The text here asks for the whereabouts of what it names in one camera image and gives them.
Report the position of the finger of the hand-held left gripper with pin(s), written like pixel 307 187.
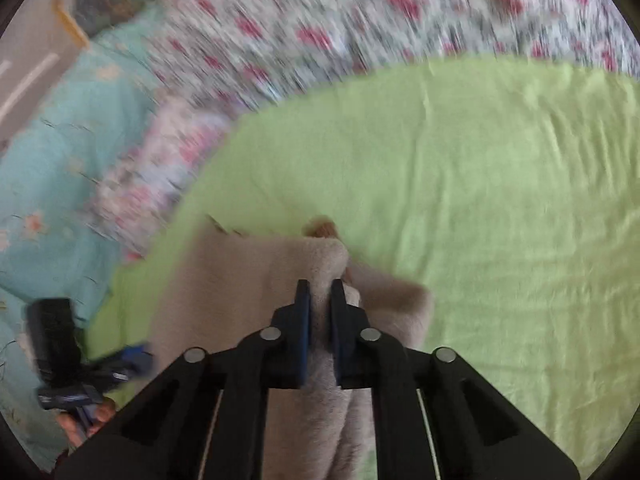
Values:
pixel 125 360

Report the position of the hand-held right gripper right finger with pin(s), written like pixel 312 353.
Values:
pixel 340 335

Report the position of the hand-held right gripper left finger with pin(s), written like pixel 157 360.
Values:
pixel 302 335

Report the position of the beige knitted sweater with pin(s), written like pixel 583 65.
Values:
pixel 225 285

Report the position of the person's left hand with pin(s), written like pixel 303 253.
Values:
pixel 82 427

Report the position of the teal floral bed sheet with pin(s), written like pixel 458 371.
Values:
pixel 50 160

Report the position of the light green blanket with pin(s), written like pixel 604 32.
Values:
pixel 450 185

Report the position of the ruffled floral pillow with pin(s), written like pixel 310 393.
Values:
pixel 160 160

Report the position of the grey cabinet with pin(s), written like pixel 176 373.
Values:
pixel 30 60

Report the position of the floral patterned quilt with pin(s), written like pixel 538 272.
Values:
pixel 350 10

